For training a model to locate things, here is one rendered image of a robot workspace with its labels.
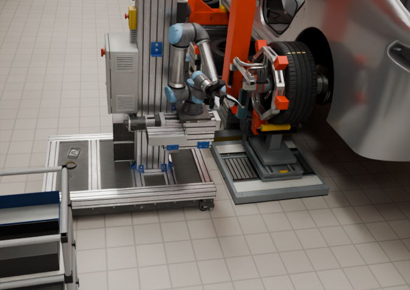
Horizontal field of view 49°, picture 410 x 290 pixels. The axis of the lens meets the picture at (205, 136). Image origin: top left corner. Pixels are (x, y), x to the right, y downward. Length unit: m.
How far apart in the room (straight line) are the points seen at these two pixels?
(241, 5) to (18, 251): 2.49
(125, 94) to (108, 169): 0.72
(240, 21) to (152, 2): 1.04
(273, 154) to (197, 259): 1.21
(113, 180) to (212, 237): 0.85
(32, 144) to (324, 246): 2.66
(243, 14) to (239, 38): 0.21
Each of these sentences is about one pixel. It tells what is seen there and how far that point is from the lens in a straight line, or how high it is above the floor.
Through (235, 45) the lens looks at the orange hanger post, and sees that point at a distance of 3.85.
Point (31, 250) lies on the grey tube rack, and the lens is 2.20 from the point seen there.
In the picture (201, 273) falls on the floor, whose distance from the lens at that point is 3.14.
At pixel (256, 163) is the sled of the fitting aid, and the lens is 3.89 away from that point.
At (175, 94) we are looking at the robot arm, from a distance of 2.99.
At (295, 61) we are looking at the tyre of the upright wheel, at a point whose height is 1.12.
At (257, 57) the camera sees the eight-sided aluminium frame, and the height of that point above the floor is 1.00.
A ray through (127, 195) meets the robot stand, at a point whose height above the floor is 0.23.
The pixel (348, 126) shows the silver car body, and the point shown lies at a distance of 3.24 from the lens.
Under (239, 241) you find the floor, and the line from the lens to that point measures 3.38.
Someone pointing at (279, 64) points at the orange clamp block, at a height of 1.12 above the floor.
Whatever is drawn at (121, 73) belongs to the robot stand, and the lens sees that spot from 3.08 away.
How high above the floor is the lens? 2.38
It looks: 32 degrees down
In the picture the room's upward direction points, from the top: 6 degrees clockwise
